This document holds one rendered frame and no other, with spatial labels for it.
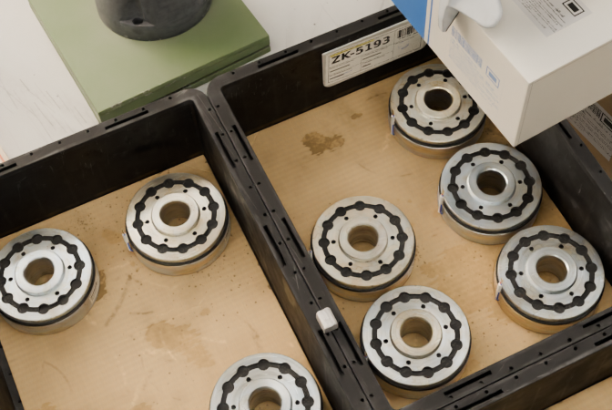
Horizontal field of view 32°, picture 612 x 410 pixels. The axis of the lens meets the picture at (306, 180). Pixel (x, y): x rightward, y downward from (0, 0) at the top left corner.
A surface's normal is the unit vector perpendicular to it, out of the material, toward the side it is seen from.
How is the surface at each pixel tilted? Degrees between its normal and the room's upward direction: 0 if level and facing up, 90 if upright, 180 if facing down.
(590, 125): 90
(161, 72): 4
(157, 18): 68
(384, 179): 0
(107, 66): 4
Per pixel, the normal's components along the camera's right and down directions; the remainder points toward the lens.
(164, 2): 0.40, 0.53
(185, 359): -0.04, -0.51
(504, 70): -0.86, 0.45
